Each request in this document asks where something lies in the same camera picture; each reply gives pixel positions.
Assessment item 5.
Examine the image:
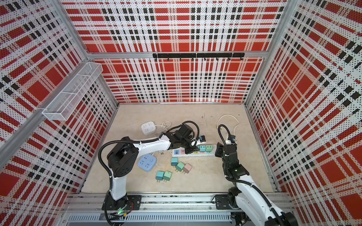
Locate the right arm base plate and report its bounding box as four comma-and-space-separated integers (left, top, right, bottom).
215, 194, 240, 210

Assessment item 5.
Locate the long white power strip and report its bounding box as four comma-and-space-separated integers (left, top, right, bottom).
171, 144, 218, 158

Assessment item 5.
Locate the white cord of long strip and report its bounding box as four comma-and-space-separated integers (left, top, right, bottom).
216, 113, 240, 136

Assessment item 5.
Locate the teal plug adapter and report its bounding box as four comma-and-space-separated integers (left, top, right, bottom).
199, 145, 206, 153
156, 171, 165, 181
171, 157, 178, 166

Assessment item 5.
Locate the pink plug adapter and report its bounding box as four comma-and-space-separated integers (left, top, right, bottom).
183, 163, 192, 174

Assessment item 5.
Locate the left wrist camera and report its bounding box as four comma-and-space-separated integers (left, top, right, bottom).
196, 135, 206, 145

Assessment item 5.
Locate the green plug adapter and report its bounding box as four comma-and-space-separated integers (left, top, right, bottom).
163, 171, 172, 181
175, 162, 185, 171
205, 145, 213, 153

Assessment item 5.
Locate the white cord of square strips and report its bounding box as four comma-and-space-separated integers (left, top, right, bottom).
155, 121, 172, 133

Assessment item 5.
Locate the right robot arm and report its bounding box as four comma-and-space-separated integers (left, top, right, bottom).
216, 124, 298, 226

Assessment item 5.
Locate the white wire basket shelf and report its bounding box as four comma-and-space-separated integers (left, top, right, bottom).
42, 62, 103, 121

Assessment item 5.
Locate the aluminium front rail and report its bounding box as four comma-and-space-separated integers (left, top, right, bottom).
60, 192, 296, 211

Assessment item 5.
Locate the black hook rail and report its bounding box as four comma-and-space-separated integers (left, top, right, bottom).
152, 53, 245, 60

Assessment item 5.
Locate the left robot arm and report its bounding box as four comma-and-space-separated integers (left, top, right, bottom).
98, 121, 206, 211

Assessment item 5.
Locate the white square power strip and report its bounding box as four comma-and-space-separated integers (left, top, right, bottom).
141, 121, 156, 136

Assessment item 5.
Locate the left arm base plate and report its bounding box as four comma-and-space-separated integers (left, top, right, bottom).
101, 195, 142, 211

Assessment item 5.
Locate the blue square power strip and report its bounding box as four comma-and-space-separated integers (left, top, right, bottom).
137, 153, 156, 172

